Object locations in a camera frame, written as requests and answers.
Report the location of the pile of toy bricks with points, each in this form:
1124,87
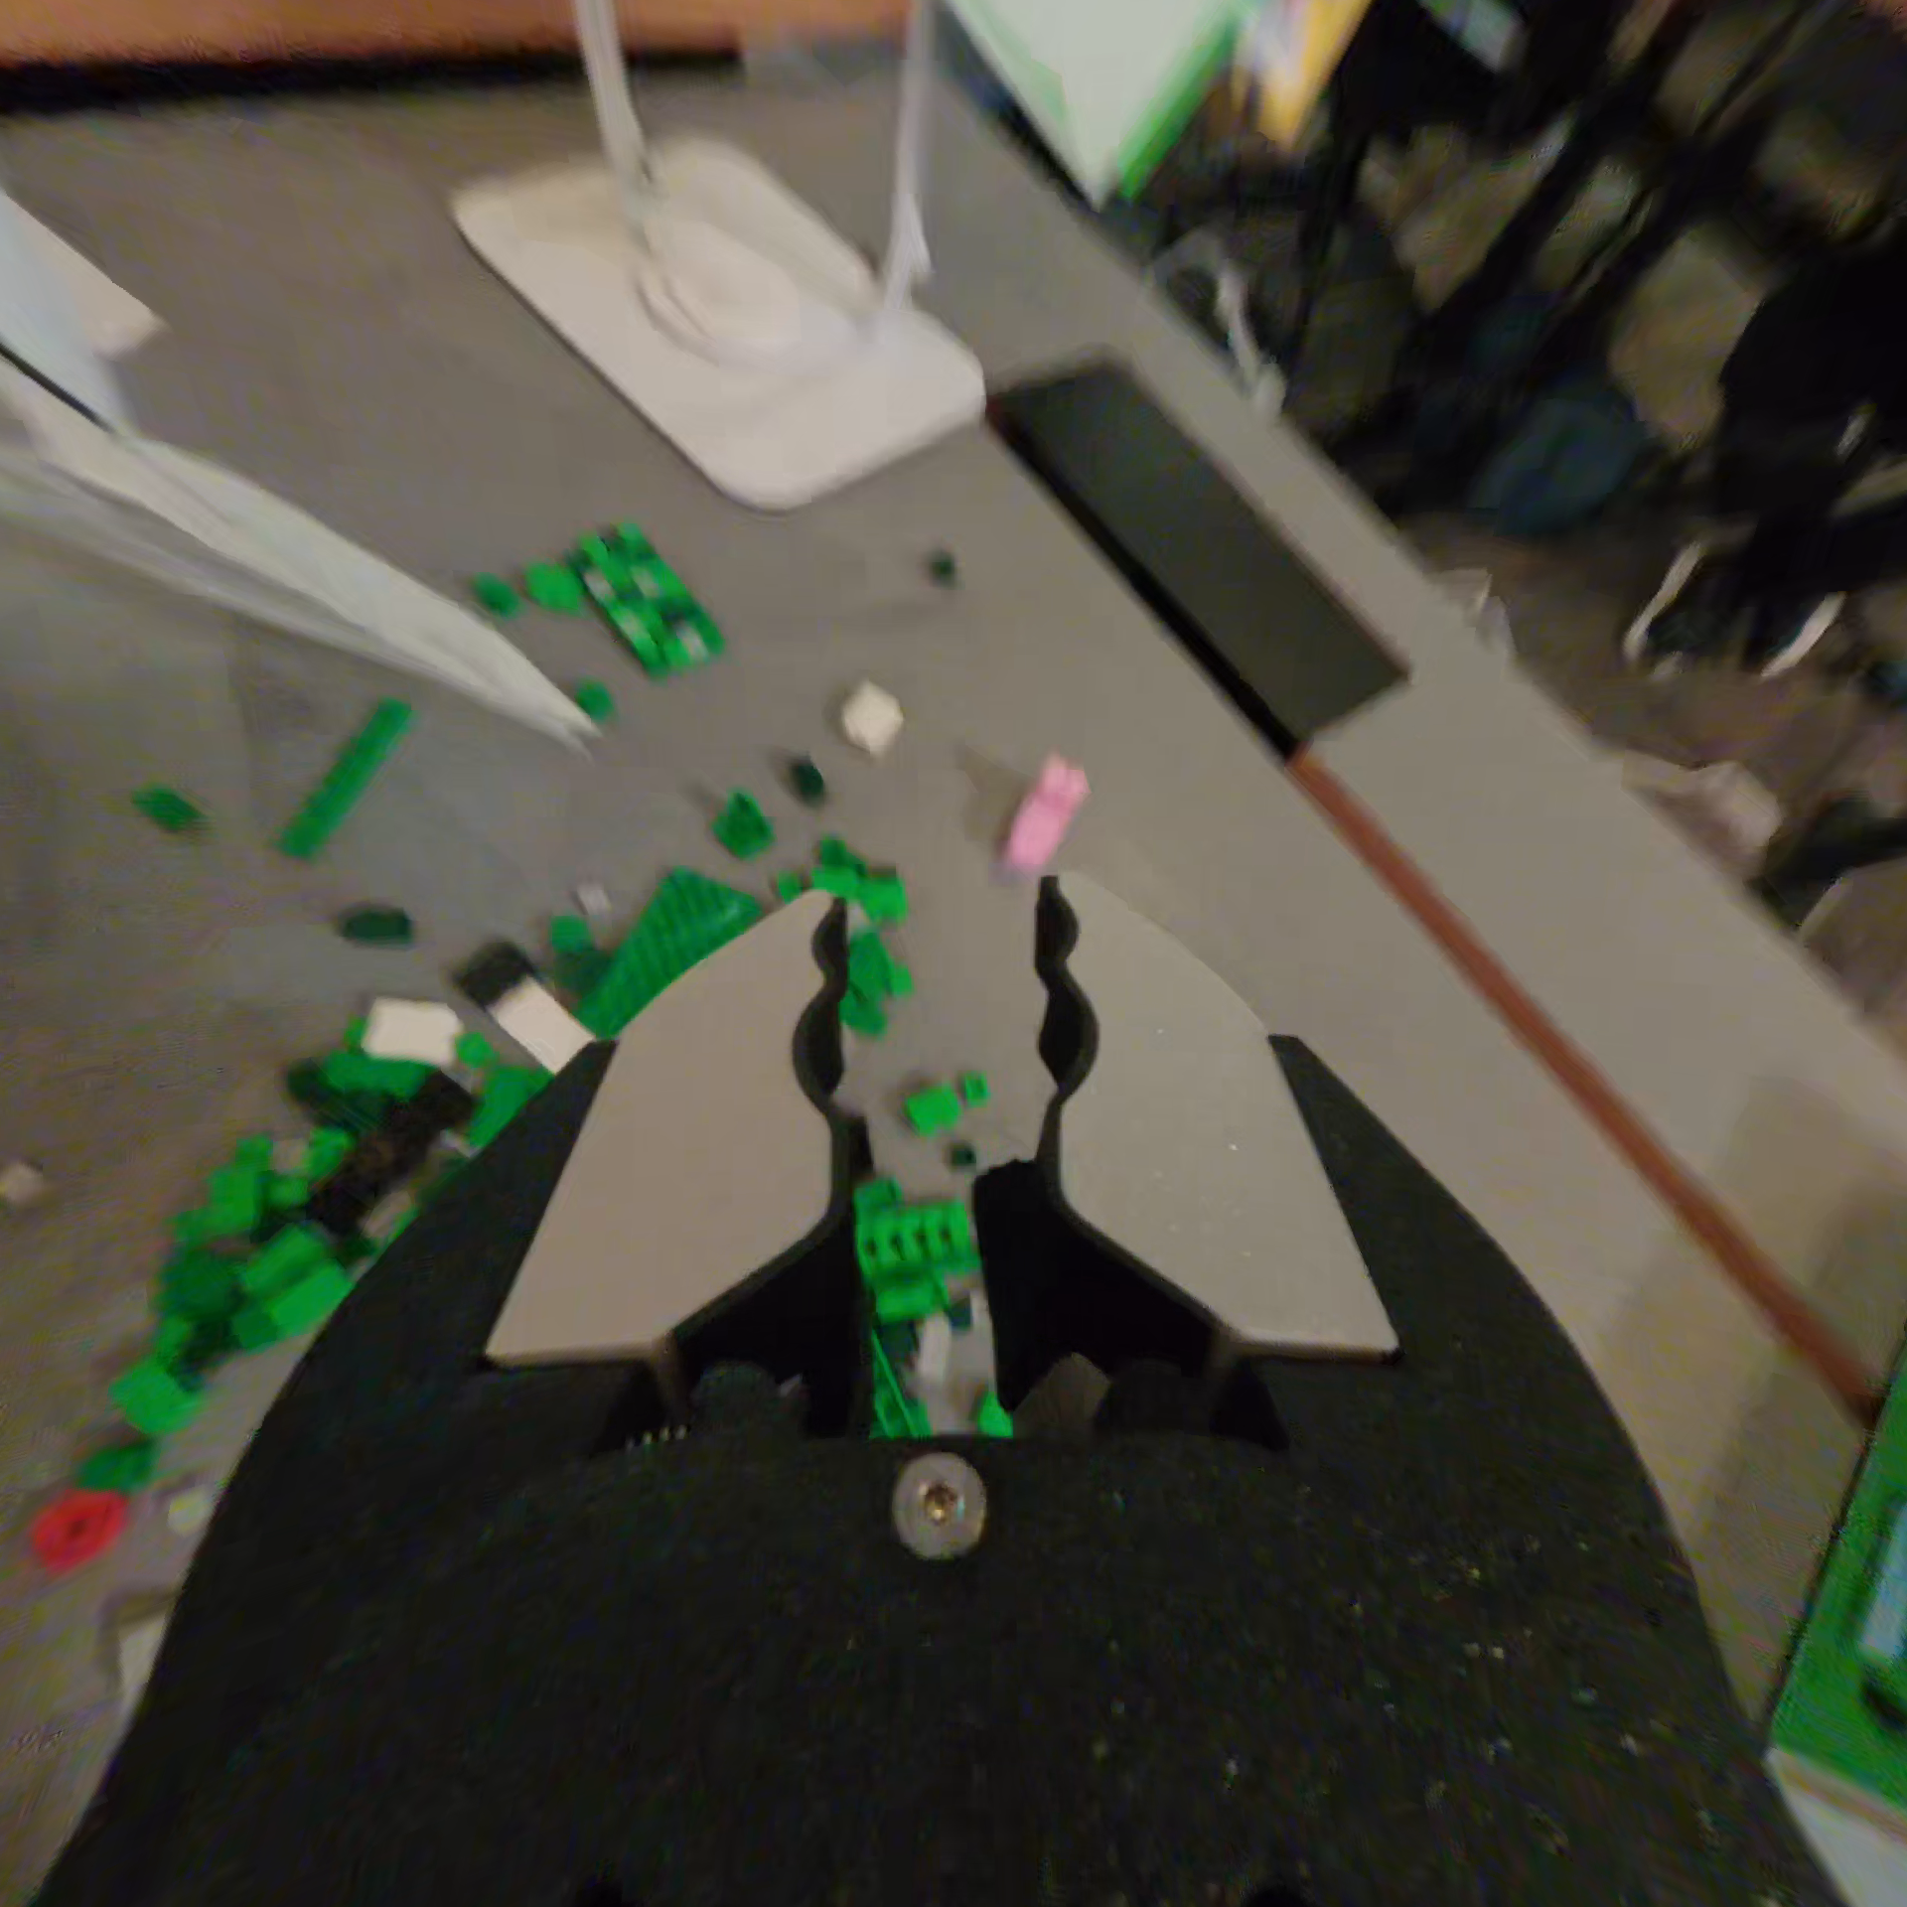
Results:
656,953

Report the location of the long narrow green plate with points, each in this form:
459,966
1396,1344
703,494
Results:
345,776

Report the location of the grey desk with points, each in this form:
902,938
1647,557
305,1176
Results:
297,372

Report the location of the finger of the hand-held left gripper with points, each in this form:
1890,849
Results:
59,281

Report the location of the white paper bag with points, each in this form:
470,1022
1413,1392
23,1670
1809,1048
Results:
297,566

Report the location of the pink pig figure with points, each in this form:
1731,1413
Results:
1042,813

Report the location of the white rounded base plate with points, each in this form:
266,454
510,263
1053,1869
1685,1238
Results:
775,356

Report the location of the red round brick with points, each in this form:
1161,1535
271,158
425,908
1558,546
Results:
77,1528

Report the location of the white square brick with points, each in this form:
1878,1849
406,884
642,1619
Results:
871,718

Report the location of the green plate with round post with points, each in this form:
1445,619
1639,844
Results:
741,824

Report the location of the green pixel-pattern brick plate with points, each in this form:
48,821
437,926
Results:
648,595

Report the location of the white metal rod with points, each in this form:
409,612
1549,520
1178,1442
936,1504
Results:
905,149
614,106

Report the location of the black panel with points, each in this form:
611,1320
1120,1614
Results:
1193,552

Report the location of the light grey small tile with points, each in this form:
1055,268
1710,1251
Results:
186,1509

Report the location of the green two-stud brick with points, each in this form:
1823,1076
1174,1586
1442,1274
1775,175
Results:
555,586

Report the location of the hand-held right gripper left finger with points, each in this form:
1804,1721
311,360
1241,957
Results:
685,1192

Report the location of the light grey hollow brick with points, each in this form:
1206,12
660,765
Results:
135,1631

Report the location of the green pixel-pattern toy box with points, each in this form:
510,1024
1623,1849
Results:
1848,1639

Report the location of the grey table with brown edge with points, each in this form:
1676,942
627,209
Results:
1565,896

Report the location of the white instruction booklet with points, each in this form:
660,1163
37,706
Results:
1102,75

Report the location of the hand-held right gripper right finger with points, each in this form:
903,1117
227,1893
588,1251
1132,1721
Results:
1221,1192

